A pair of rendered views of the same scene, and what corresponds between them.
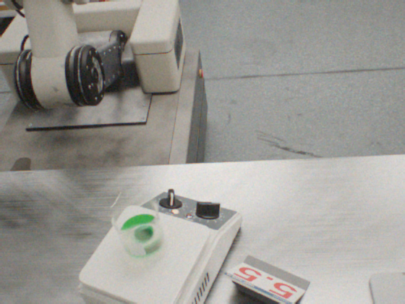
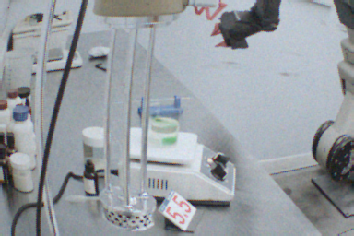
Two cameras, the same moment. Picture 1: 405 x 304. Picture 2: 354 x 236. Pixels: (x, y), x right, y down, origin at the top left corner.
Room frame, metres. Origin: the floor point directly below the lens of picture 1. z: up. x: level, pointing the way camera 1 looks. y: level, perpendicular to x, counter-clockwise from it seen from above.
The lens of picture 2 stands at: (-0.08, -0.80, 1.23)
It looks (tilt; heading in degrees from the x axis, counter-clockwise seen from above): 20 degrees down; 65
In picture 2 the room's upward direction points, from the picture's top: 4 degrees clockwise
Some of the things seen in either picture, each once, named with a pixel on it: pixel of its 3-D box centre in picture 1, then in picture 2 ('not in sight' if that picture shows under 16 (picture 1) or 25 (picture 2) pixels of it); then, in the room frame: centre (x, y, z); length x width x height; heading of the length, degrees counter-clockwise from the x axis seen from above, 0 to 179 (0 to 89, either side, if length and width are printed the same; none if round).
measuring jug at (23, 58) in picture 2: not in sight; (20, 75); (0.09, 0.70, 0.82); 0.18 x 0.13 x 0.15; 141
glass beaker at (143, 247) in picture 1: (139, 227); (166, 122); (0.32, 0.10, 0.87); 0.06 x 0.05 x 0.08; 19
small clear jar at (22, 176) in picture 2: not in sight; (21, 172); (0.01, 0.12, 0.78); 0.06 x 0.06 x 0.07
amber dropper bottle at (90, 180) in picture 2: not in sight; (90, 176); (0.18, 0.09, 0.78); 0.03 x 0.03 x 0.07
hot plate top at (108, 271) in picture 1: (146, 255); (159, 145); (0.31, 0.10, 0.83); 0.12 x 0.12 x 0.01; 62
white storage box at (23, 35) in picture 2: not in sight; (40, 33); (0.25, 1.37, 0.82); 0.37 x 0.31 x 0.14; 80
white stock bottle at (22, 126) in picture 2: not in sight; (21, 137); (0.04, 0.22, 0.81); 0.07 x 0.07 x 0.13
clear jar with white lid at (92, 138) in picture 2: not in sight; (96, 152); (0.22, 0.19, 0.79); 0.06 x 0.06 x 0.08
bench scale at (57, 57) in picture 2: not in sight; (51, 59); (0.27, 1.04, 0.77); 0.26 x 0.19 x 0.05; 173
